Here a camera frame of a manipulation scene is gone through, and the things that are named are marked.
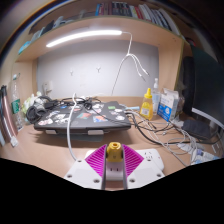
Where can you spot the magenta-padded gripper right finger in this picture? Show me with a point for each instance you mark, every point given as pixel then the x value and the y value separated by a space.
pixel 132 161

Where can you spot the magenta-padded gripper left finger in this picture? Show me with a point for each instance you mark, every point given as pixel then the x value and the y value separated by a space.
pixel 96 161

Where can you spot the yellow charger block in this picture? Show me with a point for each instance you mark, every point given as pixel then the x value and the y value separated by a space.
pixel 114 152

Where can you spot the white power strip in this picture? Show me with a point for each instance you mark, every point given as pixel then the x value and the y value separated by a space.
pixel 153 158

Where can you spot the black laptop with stickers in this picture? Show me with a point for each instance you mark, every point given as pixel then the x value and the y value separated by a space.
pixel 83 118

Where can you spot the yellow squeeze bottle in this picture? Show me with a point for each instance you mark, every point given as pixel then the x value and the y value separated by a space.
pixel 146 108

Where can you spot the blue and white carton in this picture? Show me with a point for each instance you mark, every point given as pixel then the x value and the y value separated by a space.
pixel 167 106

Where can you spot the clear pump sanitizer bottle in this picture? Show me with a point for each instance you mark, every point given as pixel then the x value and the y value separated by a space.
pixel 156 98

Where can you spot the black pouch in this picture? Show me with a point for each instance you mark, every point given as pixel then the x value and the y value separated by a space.
pixel 196 129

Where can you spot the black headphones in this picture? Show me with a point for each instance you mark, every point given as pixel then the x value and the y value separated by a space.
pixel 33 113

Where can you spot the small white tag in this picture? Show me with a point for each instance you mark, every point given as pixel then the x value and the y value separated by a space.
pixel 14 141

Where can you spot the white and green plush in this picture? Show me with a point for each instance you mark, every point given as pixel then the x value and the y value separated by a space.
pixel 29 103

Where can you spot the clear green-labelled water bottle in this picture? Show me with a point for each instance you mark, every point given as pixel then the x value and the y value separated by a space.
pixel 16 106

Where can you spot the black monitor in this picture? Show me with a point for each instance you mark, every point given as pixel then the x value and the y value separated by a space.
pixel 210 86

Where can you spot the white LED light bar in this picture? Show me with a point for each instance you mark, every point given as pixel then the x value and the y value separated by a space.
pixel 83 35

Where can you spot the wooden shelf unit with books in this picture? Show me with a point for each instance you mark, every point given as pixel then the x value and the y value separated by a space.
pixel 143 28

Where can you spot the white wall socket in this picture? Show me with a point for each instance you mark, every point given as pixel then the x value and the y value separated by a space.
pixel 48 87

